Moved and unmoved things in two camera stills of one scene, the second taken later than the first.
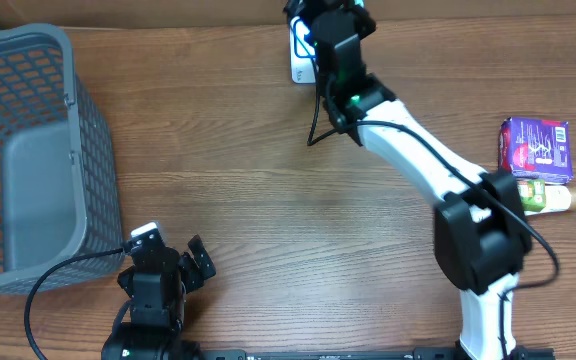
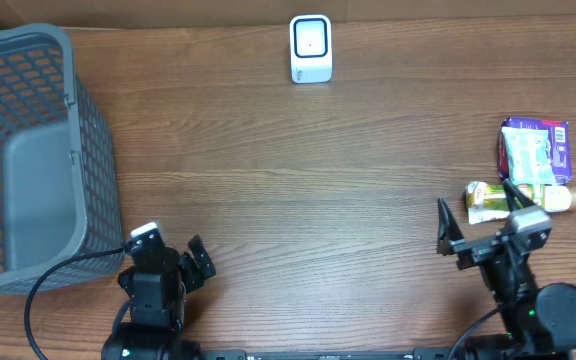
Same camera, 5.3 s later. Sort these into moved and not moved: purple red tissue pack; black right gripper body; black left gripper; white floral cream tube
Moved: black right gripper body
Not moved: black left gripper; white floral cream tube; purple red tissue pack
